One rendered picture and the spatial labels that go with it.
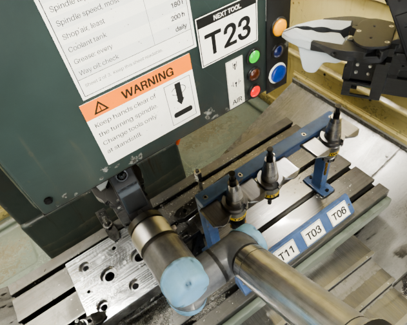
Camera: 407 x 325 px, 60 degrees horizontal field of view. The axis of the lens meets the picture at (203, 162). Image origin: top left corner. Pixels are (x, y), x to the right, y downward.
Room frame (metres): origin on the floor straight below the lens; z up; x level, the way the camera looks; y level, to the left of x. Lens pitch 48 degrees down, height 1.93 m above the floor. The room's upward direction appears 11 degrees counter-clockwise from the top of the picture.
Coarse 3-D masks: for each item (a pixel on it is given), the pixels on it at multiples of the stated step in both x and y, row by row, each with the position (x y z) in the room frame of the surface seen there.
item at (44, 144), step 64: (0, 0) 0.34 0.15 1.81; (192, 0) 0.42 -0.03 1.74; (0, 64) 0.32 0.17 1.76; (64, 64) 0.35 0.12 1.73; (192, 64) 0.41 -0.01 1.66; (256, 64) 0.46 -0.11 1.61; (0, 128) 0.31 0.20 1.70; (64, 128) 0.33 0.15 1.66; (192, 128) 0.40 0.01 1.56; (64, 192) 0.31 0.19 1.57
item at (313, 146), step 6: (312, 138) 0.64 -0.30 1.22; (306, 144) 0.62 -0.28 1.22; (312, 144) 0.62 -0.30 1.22; (318, 144) 0.62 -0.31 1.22; (324, 144) 0.61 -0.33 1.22; (306, 150) 0.61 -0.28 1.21; (312, 150) 0.60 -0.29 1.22; (318, 150) 0.60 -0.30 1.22; (324, 150) 0.59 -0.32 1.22; (318, 156) 0.58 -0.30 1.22; (324, 156) 0.57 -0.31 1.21
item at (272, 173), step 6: (264, 162) 0.53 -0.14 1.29; (270, 162) 0.52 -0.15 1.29; (264, 168) 0.53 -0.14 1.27; (270, 168) 0.52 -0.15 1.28; (276, 168) 0.53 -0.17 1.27; (264, 174) 0.53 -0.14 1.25; (270, 174) 0.52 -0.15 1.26; (276, 174) 0.52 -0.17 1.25; (264, 180) 0.52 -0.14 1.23; (270, 180) 0.52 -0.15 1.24; (276, 180) 0.52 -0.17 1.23
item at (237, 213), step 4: (224, 196) 0.50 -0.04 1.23; (244, 196) 0.49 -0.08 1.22; (224, 200) 0.49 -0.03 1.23; (244, 200) 0.48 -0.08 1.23; (224, 204) 0.48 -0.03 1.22; (244, 204) 0.47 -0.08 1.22; (224, 208) 0.47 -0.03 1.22; (228, 208) 0.47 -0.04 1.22; (232, 208) 0.47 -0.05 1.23; (236, 208) 0.46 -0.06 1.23; (240, 208) 0.46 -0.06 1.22; (244, 208) 0.47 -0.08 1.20; (232, 212) 0.46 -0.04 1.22; (236, 212) 0.46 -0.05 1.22; (240, 212) 0.46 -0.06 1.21; (232, 216) 0.46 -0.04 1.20; (236, 216) 0.46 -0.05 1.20
